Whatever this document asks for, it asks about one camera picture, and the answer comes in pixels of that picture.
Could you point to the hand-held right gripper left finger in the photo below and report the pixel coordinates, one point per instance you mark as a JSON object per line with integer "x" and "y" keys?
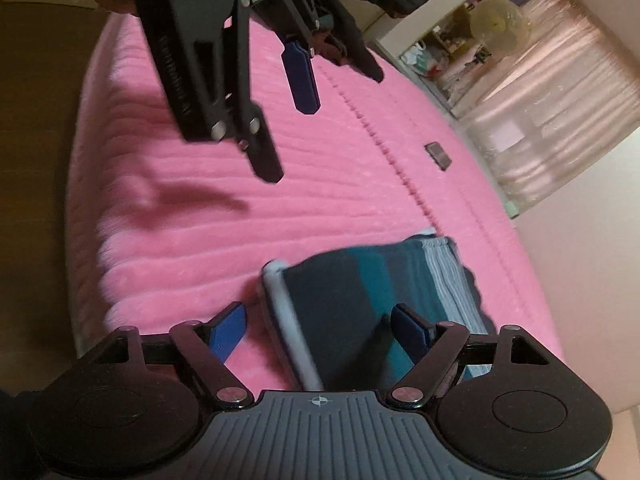
{"x": 230, "y": 330}

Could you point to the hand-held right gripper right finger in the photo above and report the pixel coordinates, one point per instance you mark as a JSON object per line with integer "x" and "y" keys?
{"x": 410, "y": 332}

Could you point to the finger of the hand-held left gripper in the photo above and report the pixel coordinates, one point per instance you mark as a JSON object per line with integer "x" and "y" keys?
{"x": 300, "y": 80}
{"x": 267, "y": 160}

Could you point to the striped sweater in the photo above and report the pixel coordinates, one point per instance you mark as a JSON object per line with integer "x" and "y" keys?
{"x": 350, "y": 310}

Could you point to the black garment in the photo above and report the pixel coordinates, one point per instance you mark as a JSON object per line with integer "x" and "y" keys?
{"x": 350, "y": 35}

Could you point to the pink blanket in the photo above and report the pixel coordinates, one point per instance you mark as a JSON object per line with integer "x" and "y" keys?
{"x": 175, "y": 240}

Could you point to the white plastic bags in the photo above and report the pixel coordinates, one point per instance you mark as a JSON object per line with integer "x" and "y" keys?
{"x": 425, "y": 62}

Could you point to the black phone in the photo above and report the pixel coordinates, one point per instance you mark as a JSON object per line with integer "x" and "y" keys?
{"x": 438, "y": 156}

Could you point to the wooden shelf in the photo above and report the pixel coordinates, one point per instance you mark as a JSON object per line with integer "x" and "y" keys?
{"x": 450, "y": 30}

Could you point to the small green box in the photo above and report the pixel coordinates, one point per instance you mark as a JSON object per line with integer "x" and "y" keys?
{"x": 512, "y": 208}

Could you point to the pink curtain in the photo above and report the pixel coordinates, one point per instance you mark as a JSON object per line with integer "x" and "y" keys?
{"x": 575, "y": 85}

